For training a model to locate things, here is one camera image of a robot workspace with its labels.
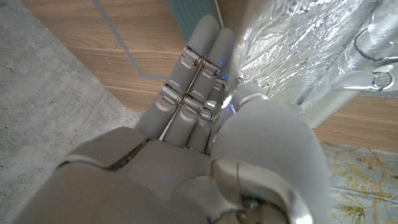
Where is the floral backdrop cloth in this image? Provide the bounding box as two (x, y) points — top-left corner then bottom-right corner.
(320, 141), (398, 224)

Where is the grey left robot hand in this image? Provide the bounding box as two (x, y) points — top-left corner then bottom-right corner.
(298, 0), (398, 129)

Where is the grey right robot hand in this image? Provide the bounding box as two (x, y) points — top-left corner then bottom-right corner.
(12, 14), (334, 224)

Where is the aluminum foil roll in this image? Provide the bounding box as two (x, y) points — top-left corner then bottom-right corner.
(229, 0), (389, 106)

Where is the teal soap box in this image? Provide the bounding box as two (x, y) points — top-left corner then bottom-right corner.
(165, 0), (223, 42)

